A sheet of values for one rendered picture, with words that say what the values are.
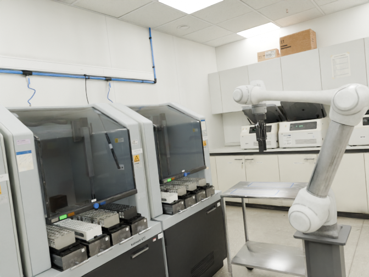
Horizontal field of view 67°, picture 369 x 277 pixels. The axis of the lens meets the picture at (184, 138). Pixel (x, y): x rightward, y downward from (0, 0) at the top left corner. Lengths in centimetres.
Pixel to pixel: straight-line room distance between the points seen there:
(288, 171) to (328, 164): 269
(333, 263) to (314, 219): 38
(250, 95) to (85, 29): 216
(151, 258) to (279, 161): 263
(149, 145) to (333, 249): 130
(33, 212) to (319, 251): 152
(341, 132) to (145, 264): 139
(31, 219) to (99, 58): 213
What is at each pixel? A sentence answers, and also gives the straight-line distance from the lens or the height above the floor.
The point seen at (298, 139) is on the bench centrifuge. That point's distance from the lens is 407.
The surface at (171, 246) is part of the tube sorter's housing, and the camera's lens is 217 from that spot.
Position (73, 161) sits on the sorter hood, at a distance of 167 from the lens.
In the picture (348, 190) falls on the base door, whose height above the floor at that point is 36.
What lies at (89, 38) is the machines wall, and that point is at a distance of 332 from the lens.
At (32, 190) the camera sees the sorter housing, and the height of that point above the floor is 115.
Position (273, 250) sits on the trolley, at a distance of 260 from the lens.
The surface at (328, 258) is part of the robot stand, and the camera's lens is 183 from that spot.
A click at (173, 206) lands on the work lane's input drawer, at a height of 79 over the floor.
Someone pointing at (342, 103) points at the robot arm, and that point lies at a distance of 138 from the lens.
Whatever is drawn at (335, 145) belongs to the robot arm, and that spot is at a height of 122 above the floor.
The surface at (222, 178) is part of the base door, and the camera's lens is 462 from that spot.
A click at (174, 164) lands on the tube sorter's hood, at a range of 224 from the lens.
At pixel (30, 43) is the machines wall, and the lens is 297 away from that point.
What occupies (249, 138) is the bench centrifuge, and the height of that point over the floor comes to 107.
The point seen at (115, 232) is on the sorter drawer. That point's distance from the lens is 178.
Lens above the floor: 139
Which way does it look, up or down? 3 degrees down
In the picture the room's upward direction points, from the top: 6 degrees counter-clockwise
